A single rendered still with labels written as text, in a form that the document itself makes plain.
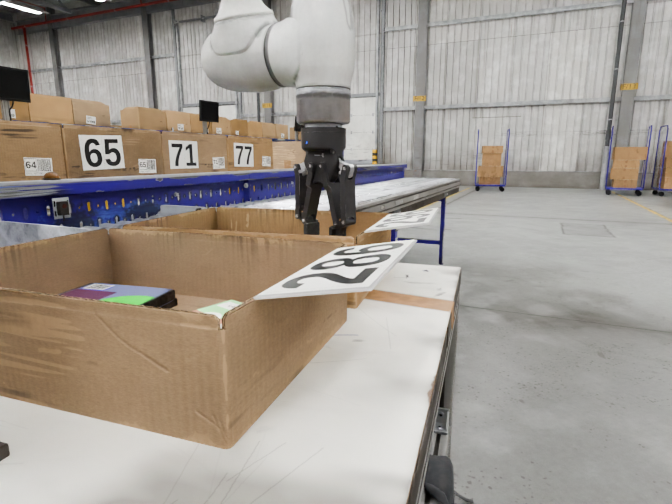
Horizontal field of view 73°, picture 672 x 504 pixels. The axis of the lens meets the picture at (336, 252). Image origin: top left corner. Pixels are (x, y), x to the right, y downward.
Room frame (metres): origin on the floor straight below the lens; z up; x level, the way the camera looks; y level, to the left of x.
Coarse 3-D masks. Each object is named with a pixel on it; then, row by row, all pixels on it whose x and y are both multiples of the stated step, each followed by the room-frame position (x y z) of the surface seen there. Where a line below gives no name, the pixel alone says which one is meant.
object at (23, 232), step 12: (0, 228) 1.04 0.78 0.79; (12, 228) 1.02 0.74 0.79; (24, 228) 1.01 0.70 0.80; (36, 228) 0.99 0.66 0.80; (48, 228) 0.97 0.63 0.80; (60, 228) 0.96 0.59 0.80; (72, 228) 0.94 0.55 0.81; (84, 228) 0.93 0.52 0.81; (0, 240) 1.05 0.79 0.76; (12, 240) 1.03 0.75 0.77; (24, 240) 1.01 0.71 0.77; (36, 240) 0.99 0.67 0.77
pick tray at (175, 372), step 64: (0, 256) 0.52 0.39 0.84; (64, 256) 0.60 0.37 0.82; (128, 256) 0.66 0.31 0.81; (192, 256) 0.62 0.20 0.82; (256, 256) 0.59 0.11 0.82; (320, 256) 0.56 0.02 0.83; (0, 320) 0.35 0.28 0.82; (64, 320) 0.33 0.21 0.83; (128, 320) 0.31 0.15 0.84; (192, 320) 0.29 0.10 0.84; (256, 320) 0.33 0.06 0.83; (320, 320) 0.45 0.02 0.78; (0, 384) 0.36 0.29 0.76; (64, 384) 0.33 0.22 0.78; (128, 384) 0.31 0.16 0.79; (192, 384) 0.29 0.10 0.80; (256, 384) 0.32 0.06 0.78
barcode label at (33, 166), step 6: (24, 162) 1.28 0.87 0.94; (30, 162) 1.30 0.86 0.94; (36, 162) 1.31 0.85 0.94; (42, 162) 1.33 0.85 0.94; (48, 162) 1.34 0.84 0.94; (30, 168) 1.29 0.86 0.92; (36, 168) 1.31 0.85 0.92; (42, 168) 1.32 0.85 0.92; (48, 168) 1.34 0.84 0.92; (30, 174) 1.29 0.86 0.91; (36, 174) 1.31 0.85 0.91; (42, 174) 1.32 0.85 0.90
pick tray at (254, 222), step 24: (168, 216) 0.81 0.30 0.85; (192, 216) 0.88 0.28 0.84; (216, 216) 0.96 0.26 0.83; (240, 216) 0.95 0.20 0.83; (264, 216) 0.93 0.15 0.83; (288, 216) 0.92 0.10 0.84; (360, 216) 0.87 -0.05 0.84; (384, 216) 0.86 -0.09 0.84; (312, 240) 0.61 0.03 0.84; (336, 240) 0.60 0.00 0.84; (360, 240) 0.61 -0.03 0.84; (384, 240) 0.78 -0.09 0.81
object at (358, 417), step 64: (384, 320) 0.55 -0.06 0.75; (448, 320) 0.55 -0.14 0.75; (320, 384) 0.38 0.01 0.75; (384, 384) 0.38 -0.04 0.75; (64, 448) 0.29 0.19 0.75; (128, 448) 0.29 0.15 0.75; (192, 448) 0.29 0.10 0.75; (256, 448) 0.29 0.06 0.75; (320, 448) 0.29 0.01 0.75; (384, 448) 0.29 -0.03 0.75
